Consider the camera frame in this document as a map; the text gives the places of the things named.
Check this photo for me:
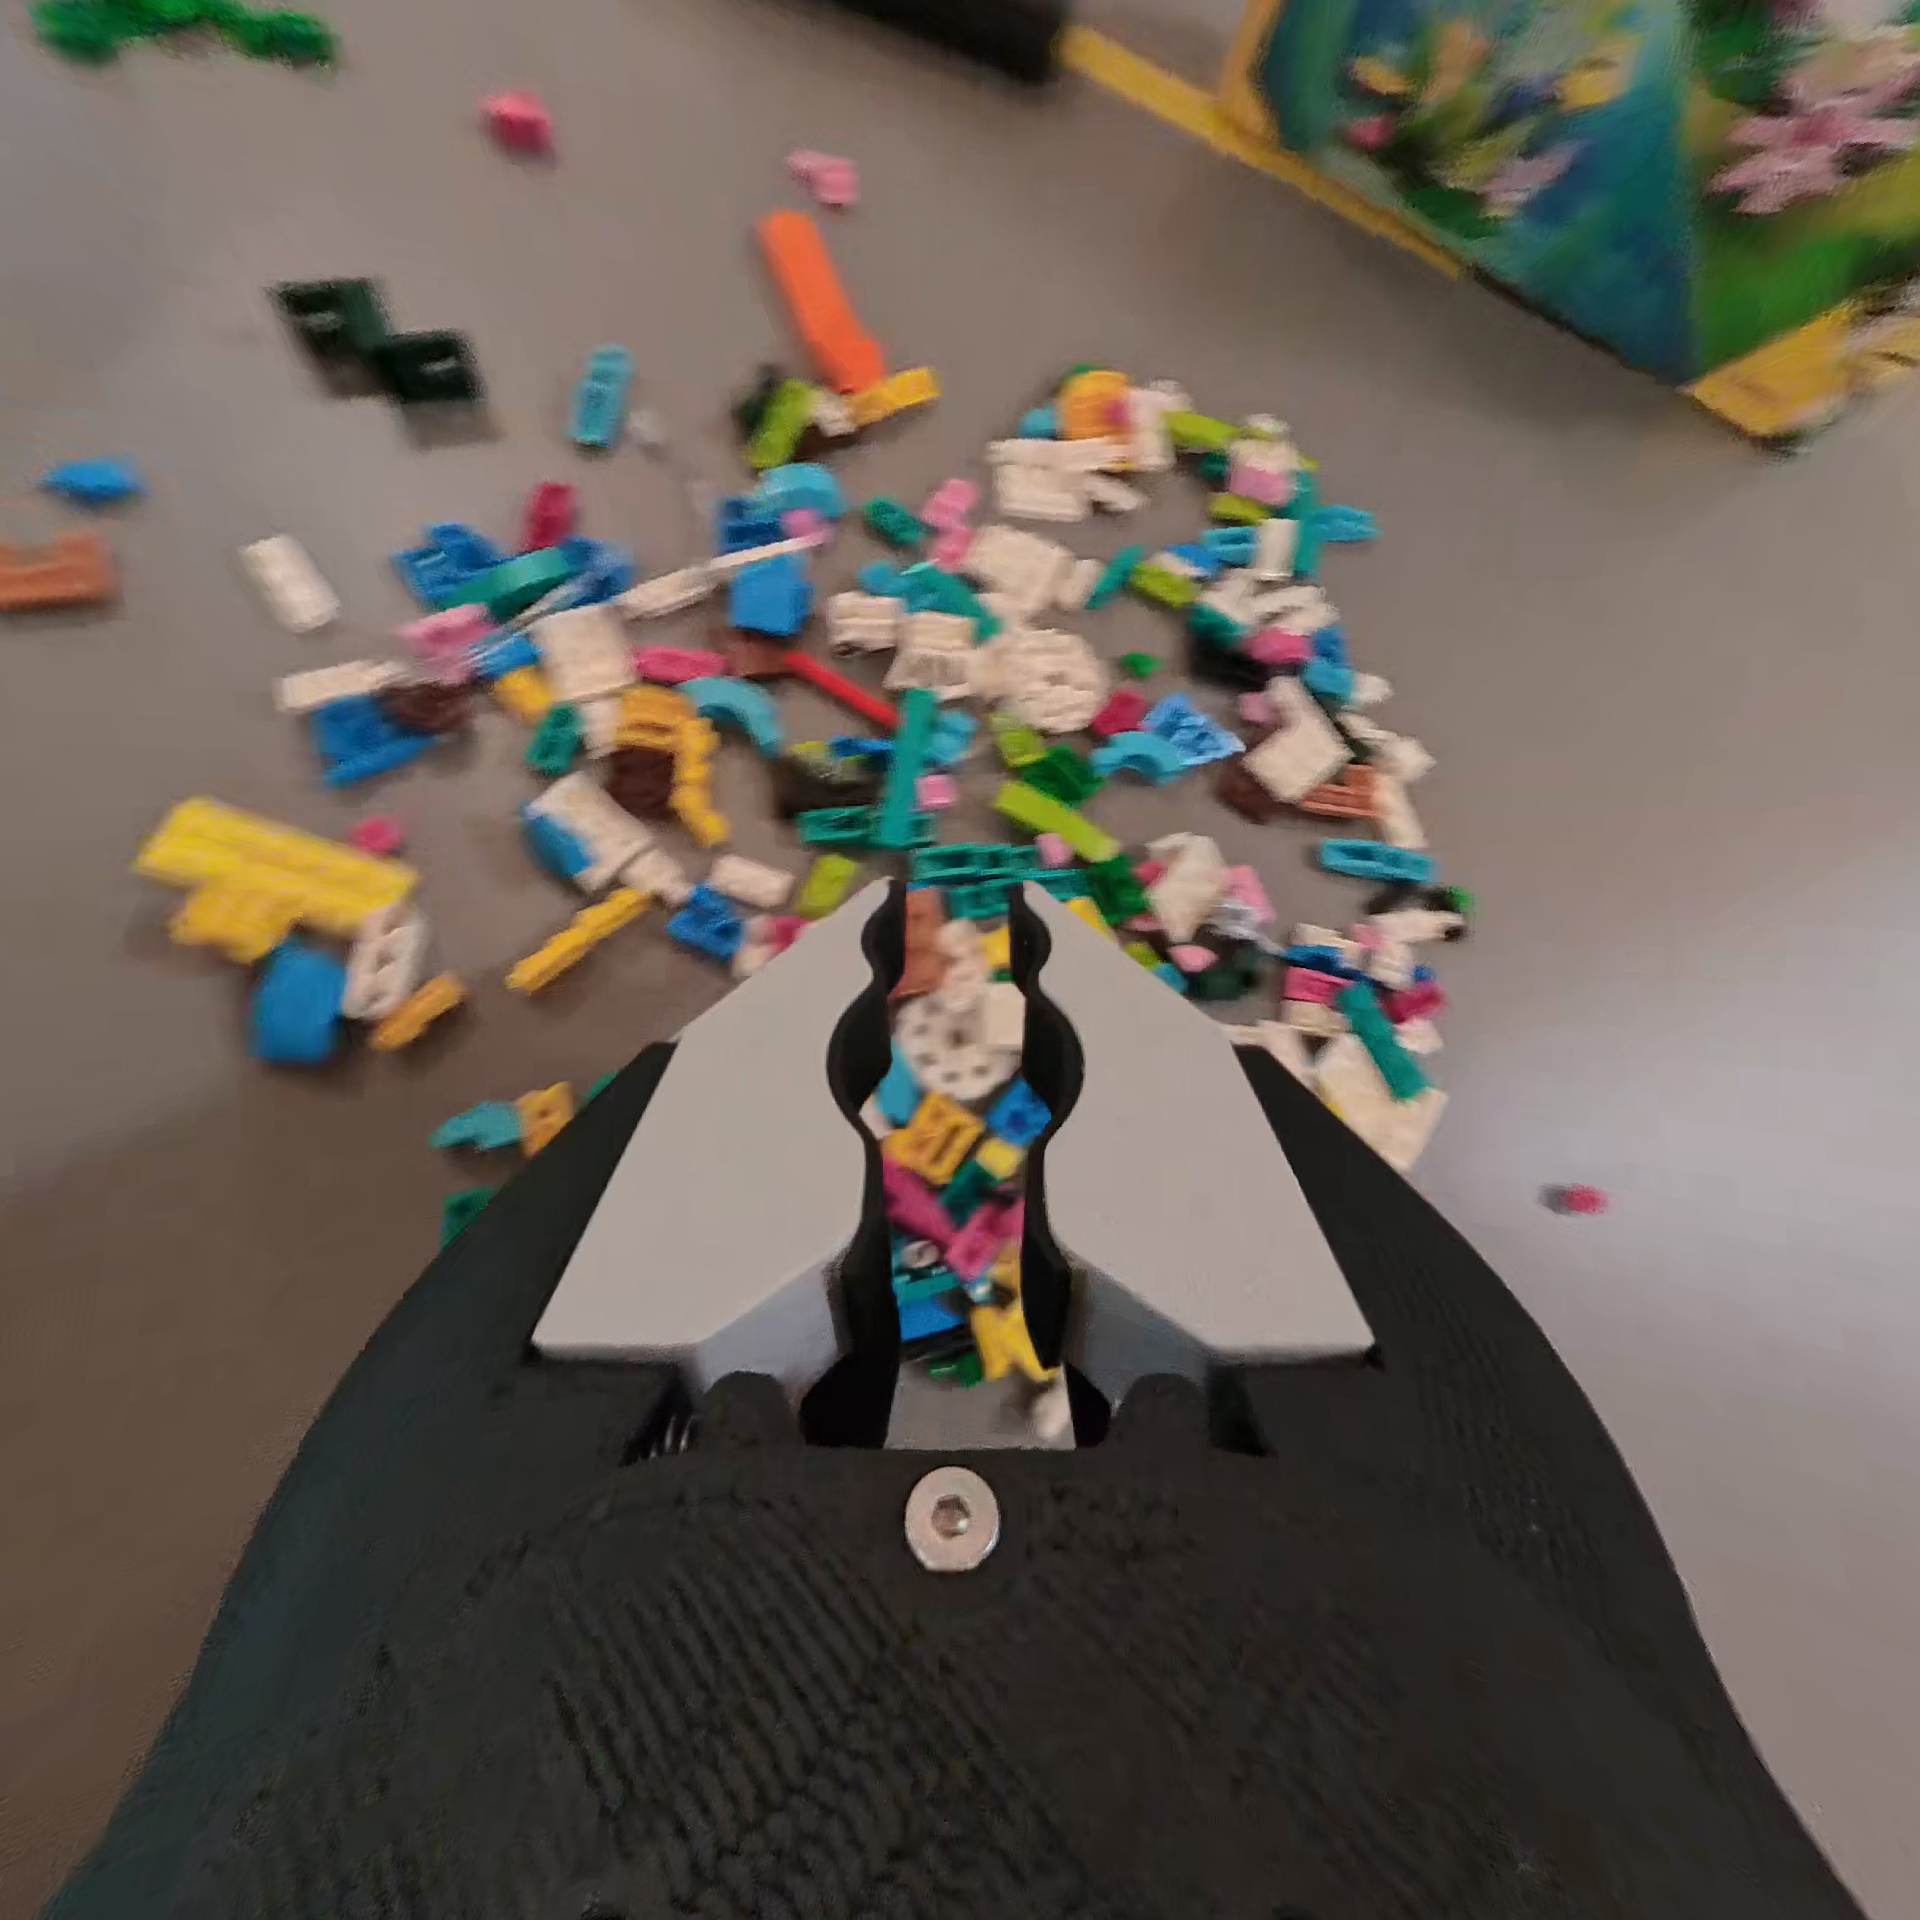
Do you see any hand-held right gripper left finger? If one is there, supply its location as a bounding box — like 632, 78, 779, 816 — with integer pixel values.
533, 878, 910, 1396

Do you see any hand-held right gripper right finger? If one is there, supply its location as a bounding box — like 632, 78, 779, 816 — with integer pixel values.
1018, 881, 1376, 1393

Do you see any pile of colourful bricks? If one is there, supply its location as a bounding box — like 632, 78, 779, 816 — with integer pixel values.
132, 358, 1478, 1396

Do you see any grey desk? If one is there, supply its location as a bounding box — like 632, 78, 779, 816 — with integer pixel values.
0, 0, 1920, 1920

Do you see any dark green brick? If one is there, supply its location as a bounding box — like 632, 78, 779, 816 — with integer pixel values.
271, 277, 485, 409

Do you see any small brown plate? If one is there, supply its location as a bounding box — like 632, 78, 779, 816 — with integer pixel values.
0, 536, 119, 608

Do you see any orange brick separator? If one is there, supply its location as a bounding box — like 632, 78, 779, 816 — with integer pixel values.
754, 208, 888, 395

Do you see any colourful toy brick box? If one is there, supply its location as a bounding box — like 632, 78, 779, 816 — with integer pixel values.
1056, 0, 1920, 441

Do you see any black flat case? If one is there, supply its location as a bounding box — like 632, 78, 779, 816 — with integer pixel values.
816, 0, 1074, 85

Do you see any group of green bricks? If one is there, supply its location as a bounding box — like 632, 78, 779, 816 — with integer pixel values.
29, 0, 339, 68

